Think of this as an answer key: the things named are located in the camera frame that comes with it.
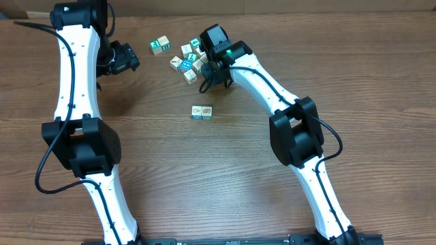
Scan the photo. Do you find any green letter wooden block centre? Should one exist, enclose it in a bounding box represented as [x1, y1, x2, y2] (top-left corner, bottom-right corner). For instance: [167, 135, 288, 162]
[187, 52, 198, 62]

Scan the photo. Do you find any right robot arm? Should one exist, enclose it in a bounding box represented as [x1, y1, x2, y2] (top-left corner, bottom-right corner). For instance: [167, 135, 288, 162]
[200, 24, 360, 244]

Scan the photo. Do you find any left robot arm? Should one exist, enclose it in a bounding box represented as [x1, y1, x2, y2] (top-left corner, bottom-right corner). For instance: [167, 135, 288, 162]
[42, 1, 141, 244]

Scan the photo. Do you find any green-top wooden block upper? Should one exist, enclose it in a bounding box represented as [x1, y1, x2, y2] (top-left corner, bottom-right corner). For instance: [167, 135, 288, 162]
[189, 37, 201, 50]

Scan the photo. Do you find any wooden block green edge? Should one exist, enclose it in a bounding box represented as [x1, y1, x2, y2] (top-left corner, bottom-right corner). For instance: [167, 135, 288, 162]
[202, 106, 213, 120]

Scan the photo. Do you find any brown cardboard backdrop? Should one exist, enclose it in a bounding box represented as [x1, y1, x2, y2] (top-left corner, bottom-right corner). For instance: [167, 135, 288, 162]
[0, 0, 436, 20]

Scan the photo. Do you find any wooden block animal picture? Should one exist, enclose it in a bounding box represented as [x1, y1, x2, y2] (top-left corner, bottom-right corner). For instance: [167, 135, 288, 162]
[196, 47, 205, 57]

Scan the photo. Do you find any plain wooden block upper middle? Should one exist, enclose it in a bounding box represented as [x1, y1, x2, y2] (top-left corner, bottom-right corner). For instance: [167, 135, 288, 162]
[181, 44, 193, 59]

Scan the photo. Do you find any green-top wooden block far left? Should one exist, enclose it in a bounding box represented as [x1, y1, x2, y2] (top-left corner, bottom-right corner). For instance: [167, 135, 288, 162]
[149, 39, 163, 55]

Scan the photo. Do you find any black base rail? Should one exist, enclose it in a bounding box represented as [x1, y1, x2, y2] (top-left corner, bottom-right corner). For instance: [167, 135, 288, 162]
[82, 233, 384, 245]

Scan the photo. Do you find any plain wooden block lower middle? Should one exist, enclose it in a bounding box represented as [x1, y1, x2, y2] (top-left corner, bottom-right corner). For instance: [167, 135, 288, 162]
[183, 69, 197, 84]

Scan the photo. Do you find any wooden block brown picture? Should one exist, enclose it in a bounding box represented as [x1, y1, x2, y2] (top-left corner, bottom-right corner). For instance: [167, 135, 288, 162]
[200, 54, 208, 63]

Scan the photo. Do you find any wooden block pencil picture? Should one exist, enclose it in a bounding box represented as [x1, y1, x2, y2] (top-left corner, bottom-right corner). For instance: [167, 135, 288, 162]
[170, 56, 183, 72]

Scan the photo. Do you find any green-top wooden block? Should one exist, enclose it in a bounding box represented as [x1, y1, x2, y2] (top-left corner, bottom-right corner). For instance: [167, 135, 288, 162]
[149, 39, 163, 55]
[189, 37, 201, 50]

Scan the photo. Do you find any plain wooden block centre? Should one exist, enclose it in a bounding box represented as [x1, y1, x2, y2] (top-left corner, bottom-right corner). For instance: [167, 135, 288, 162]
[192, 59, 204, 75]

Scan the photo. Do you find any plain wooden block green side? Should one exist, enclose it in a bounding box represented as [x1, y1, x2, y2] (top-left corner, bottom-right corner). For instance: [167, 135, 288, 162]
[157, 35, 170, 51]

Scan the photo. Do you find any wooden block blue edge lowest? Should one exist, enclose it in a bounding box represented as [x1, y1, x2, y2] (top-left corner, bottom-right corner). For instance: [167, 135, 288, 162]
[191, 105, 202, 119]

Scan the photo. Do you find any blue-top wooden block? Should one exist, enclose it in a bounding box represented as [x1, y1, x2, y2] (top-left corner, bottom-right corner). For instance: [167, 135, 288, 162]
[180, 60, 193, 73]

